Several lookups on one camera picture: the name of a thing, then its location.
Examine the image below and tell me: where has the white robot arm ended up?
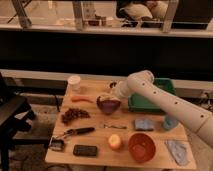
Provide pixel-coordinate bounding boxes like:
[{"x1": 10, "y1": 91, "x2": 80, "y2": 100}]
[{"x1": 112, "y1": 70, "x2": 213, "y2": 148}]

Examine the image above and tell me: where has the purple bowl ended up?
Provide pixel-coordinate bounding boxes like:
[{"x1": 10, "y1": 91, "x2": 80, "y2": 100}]
[{"x1": 96, "y1": 96, "x2": 121, "y2": 115}]

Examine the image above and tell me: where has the orange bowl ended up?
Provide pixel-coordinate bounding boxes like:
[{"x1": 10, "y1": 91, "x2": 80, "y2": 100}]
[{"x1": 128, "y1": 133, "x2": 156, "y2": 163}]

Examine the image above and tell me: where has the green tray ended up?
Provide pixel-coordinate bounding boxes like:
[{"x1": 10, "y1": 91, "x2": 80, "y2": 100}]
[{"x1": 128, "y1": 78, "x2": 176, "y2": 113}]

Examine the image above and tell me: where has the white plastic cup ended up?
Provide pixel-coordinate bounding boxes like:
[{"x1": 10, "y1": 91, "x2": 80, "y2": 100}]
[{"x1": 68, "y1": 75, "x2": 81, "y2": 91}]

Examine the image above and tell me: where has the orange carrot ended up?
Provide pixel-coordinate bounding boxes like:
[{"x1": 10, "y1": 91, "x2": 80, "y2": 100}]
[{"x1": 71, "y1": 96, "x2": 93, "y2": 103}]

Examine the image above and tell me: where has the small metal utensil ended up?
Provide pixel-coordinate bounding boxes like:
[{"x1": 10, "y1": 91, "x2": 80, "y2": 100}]
[{"x1": 102, "y1": 124, "x2": 127, "y2": 129}]

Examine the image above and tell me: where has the bunch of dark grapes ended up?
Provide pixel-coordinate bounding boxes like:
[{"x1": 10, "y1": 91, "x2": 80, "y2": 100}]
[{"x1": 61, "y1": 108, "x2": 90, "y2": 125}]

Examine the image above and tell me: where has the blue sponge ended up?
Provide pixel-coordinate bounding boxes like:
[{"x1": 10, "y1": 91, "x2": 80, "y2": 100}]
[{"x1": 134, "y1": 119, "x2": 154, "y2": 131}]

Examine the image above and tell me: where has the yellow red apple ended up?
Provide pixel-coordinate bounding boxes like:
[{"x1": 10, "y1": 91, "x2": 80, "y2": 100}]
[{"x1": 108, "y1": 134, "x2": 122, "y2": 150}]

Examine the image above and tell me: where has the light blue cup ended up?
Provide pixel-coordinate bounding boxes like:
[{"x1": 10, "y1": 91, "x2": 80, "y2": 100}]
[{"x1": 163, "y1": 115, "x2": 178, "y2": 130}]

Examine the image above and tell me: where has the black rectangular remote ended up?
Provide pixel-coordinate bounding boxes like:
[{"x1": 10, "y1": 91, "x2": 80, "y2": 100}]
[{"x1": 73, "y1": 145, "x2": 98, "y2": 157}]

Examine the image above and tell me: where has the grey blue cloth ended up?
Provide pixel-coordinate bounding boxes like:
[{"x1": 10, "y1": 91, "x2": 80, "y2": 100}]
[{"x1": 165, "y1": 140, "x2": 189, "y2": 166}]

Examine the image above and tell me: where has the black chair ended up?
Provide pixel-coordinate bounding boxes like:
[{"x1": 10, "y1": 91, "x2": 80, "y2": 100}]
[{"x1": 0, "y1": 72, "x2": 52, "y2": 171}]

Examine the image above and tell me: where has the black handled brush tool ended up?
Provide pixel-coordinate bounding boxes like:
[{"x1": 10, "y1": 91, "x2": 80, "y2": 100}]
[{"x1": 54, "y1": 127, "x2": 95, "y2": 139}]

